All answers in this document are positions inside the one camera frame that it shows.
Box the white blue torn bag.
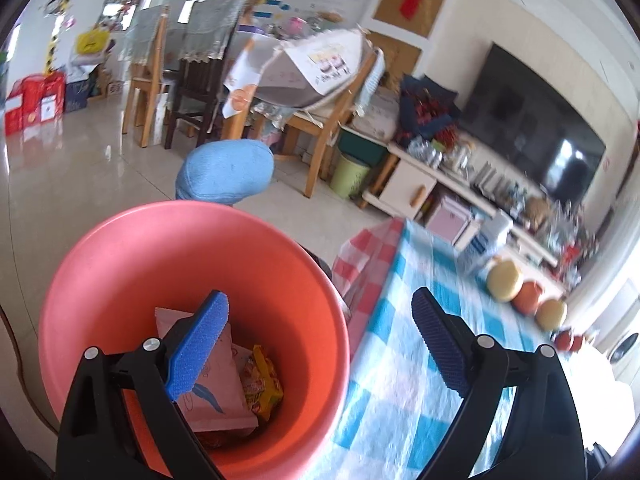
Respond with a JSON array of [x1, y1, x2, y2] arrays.
[[178, 324, 258, 436]]

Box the yellow red snack packet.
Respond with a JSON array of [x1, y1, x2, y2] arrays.
[[240, 344, 284, 424]]

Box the pink plastic trash bucket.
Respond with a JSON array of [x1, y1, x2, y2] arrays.
[[38, 200, 349, 479]]

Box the green trash bin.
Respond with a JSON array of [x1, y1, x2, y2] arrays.
[[330, 154, 371, 200]]

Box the left orange tangerine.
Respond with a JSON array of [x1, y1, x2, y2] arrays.
[[553, 330, 574, 352]]

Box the orange tangerine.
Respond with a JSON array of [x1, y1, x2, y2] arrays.
[[553, 330, 574, 352], [570, 335, 584, 353]]

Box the right orange tangerine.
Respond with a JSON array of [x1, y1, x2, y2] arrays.
[[570, 335, 584, 353]]

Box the white washing machine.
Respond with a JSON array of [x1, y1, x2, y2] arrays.
[[598, 300, 639, 389]]

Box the small yellow pear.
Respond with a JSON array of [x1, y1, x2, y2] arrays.
[[535, 298, 567, 332]]

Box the red apple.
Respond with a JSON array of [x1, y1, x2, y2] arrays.
[[511, 281, 544, 316]]

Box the blue white checkered tablecloth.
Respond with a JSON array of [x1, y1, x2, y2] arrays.
[[302, 218, 548, 479]]

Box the large yellow pear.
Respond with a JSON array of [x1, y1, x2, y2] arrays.
[[486, 259, 523, 302]]

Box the white blue plastic bottle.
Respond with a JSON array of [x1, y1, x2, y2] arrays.
[[457, 210, 513, 275]]

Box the pink storage box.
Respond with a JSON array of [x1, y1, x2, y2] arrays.
[[424, 195, 473, 245]]

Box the white TV cabinet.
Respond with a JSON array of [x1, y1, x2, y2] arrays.
[[361, 143, 568, 297]]

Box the black flat screen television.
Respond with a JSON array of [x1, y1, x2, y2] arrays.
[[459, 44, 605, 205]]

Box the red gift boxes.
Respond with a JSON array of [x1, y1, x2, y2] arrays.
[[4, 72, 66, 136]]

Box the navy red flower bouquet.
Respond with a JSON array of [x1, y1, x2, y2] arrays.
[[394, 75, 461, 148]]

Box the light wooden chair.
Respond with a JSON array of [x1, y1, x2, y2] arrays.
[[120, 4, 169, 148]]

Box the yellow hanging bag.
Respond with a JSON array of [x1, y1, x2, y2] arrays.
[[75, 27, 111, 55]]

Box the wooden chair with bib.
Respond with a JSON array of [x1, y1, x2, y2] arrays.
[[250, 30, 385, 198]]

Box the dark wooden chair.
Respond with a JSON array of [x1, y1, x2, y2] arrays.
[[164, 0, 245, 150]]

